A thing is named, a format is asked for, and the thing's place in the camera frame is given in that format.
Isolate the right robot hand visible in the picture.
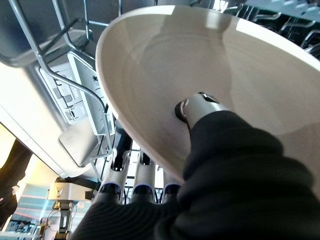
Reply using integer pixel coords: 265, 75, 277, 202
69, 91, 320, 240

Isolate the cream ceramic plate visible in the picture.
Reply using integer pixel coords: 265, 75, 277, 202
94, 4, 320, 185

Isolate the grey detergent dispenser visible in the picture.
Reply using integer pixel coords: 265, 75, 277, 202
39, 53, 112, 167

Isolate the wire dishwasher rack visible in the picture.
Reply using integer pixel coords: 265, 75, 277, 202
7, 0, 320, 201

